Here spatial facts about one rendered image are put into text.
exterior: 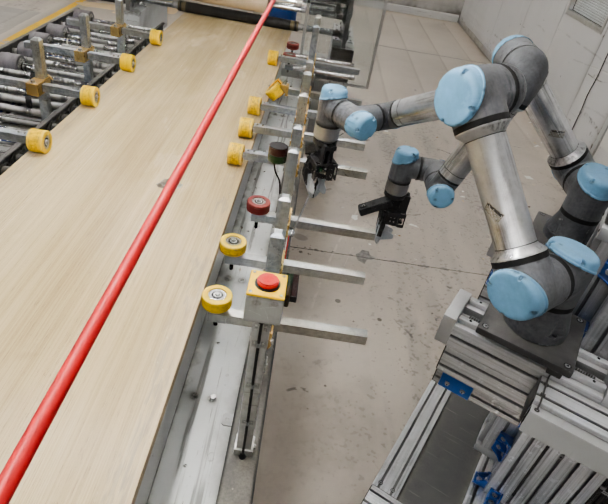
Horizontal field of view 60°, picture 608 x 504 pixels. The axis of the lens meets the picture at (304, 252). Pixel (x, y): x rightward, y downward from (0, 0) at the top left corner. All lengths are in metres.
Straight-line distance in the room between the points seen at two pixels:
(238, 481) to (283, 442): 0.93
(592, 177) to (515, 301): 0.65
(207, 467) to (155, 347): 0.34
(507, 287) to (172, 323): 0.77
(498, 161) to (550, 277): 0.26
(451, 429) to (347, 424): 0.43
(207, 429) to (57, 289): 0.53
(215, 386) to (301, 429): 0.78
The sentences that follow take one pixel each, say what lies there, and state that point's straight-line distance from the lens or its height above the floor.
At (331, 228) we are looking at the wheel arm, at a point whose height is 0.85.
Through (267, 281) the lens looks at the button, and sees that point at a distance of 0.96.
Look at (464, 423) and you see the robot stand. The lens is 2.24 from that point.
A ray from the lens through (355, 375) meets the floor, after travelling 2.51.
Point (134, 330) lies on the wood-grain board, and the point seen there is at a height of 0.90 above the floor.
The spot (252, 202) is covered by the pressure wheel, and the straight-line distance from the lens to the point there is 1.80.
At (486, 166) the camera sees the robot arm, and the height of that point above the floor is 1.41.
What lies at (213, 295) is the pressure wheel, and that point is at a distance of 1.42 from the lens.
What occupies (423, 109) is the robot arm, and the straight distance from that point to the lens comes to 1.42.
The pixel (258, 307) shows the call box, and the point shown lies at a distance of 0.97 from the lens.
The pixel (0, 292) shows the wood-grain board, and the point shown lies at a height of 0.90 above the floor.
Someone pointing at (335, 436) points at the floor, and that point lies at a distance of 2.29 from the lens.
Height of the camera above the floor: 1.85
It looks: 36 degrees down
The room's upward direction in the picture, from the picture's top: 11 degrees clockwise
